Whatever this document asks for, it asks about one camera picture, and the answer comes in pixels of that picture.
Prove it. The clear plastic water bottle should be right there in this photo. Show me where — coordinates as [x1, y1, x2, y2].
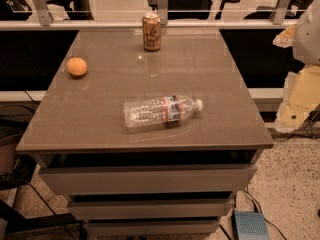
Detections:
[123, 95, 203, 128]

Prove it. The metal railing post middle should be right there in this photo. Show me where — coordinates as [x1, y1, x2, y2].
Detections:
[157, 0, 168, 25]

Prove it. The metal railing post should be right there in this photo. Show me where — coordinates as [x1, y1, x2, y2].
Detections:
[270, 0, 291, 25]
[157, 0, 168, 25]
[32, 0, 53, 26]

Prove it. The black floor cable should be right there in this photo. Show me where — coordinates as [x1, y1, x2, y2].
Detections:
[243, 187, 288, 240]

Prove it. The orange soda can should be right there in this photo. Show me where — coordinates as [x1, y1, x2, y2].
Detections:
[142, 12, 161, 51]

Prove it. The orange fruit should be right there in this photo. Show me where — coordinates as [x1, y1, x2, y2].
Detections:
[66, 57, 87, 77]

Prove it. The metal railing post left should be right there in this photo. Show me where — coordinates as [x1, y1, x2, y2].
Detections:
[32, 0, 53, 26]

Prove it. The metal railing post right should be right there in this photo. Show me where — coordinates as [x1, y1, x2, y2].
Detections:
[270, 0, 291, 25]

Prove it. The black office chair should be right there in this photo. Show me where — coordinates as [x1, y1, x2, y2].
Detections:
[147, 0, 240, 20]

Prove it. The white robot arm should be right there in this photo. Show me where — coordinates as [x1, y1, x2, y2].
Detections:
[272, 0, 320, 65]

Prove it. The grey drawer cabinet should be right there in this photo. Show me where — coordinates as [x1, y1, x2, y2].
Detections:
[18, 28, 273, 236]

